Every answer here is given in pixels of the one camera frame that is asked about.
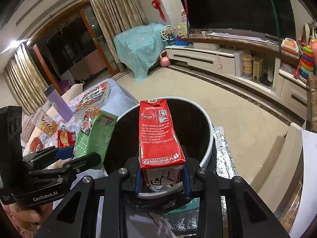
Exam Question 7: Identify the person's left hand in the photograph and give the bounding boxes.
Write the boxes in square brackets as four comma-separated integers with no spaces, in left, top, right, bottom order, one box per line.
[9,201,43,226]

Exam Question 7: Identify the white television cabinet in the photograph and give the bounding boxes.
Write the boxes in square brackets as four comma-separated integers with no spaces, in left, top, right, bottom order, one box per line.
[165,33,310,109]

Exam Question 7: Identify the wooden lattice box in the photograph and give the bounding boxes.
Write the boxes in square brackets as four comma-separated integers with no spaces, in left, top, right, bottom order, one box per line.
[251,56,264,84]

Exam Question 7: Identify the purple bottle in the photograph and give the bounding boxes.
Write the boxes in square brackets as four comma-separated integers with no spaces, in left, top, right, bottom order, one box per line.
[44,84,74,123]

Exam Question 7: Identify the white paper sheet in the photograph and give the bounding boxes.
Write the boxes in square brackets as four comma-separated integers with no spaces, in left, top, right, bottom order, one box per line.
[289,128,317,238]

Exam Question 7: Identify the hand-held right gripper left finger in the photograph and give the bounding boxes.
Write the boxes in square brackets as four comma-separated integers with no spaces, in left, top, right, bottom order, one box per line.
[32,157,149,238]

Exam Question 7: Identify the clear snack bag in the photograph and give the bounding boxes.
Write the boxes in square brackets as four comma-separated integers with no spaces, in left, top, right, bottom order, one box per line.
[32,107,59,137]

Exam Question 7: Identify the white rimmed trash bin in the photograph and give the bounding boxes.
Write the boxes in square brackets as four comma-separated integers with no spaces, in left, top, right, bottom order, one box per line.
[103,96,219,211]

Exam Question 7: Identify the white flat box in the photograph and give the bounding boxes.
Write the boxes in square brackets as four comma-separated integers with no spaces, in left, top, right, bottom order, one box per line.
[234,51,244,77]

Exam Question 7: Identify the pastel toy basket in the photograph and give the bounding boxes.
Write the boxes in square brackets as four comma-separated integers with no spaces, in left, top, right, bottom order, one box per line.
[177,23,189,37]

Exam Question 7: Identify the beige patterned curtain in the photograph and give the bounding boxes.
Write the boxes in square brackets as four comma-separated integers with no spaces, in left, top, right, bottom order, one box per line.
[88,0,149,74]
[4,42,51,116]

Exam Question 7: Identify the marble side table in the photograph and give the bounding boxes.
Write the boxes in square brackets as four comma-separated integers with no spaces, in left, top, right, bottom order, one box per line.
[306,74,317,129]

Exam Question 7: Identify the orange and white toy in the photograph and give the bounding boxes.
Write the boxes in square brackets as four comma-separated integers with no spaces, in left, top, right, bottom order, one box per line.
[282,37,299,55]

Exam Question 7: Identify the teal cloth covered furniture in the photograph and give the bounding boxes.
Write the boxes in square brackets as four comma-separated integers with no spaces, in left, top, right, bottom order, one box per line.
[113,23,172,84]

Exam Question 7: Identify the orange snack packet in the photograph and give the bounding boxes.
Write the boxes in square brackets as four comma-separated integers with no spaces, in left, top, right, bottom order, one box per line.
[29,136,49,155]

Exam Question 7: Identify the red milk carton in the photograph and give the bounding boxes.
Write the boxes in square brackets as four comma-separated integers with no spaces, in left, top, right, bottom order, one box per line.
[139,99,186,188]

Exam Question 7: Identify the children's book stack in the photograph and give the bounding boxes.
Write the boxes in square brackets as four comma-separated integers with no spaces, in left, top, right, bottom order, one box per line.
[75,81,112,112]

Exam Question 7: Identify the pink kettlebell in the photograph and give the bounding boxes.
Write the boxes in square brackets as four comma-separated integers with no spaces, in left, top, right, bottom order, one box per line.
[160,50,169,67]

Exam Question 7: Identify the green cord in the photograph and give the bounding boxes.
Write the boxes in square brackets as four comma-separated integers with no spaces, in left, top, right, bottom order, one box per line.
[264,0,282,58]

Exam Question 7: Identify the green drink carton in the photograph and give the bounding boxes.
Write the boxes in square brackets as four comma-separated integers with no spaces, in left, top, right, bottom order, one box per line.
[73,105,118,171]

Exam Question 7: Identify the black flat television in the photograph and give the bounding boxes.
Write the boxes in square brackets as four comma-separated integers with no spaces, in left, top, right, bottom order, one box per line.
[173,0,297,46]

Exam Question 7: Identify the stacked yellow tubs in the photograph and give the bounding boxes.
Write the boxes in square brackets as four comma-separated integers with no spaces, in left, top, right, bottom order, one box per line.
[242,54,252,76]

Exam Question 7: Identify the rainbow ring stacker toy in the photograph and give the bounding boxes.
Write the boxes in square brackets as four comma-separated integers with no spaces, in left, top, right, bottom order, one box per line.
[293,39,315,80]

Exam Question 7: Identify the wooden framed glass door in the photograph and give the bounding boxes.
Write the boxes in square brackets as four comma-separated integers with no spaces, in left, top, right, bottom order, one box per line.
[27,0,120,90]

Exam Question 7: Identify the striped handbag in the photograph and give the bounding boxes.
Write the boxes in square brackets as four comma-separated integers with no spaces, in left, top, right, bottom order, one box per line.
[303,22,317,45]

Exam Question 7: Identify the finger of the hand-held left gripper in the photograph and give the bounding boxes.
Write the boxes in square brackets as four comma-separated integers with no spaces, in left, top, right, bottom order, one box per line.
[23,146,75,165]
[28,153,102,183]

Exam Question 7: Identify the silver foil mat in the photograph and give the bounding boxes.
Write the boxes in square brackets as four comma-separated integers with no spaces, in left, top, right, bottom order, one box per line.
[171,125,239,238]

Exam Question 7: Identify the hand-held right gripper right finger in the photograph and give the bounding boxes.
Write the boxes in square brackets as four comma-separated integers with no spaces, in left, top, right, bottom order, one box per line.
[182,157,291,238]

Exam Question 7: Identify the toy ferris wheel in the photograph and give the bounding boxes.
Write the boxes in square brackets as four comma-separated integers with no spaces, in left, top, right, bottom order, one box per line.
[161,25,179,46]

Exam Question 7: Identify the red snack packet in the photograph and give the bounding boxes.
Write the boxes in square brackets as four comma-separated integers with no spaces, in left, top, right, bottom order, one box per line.
[57,130,77,148]

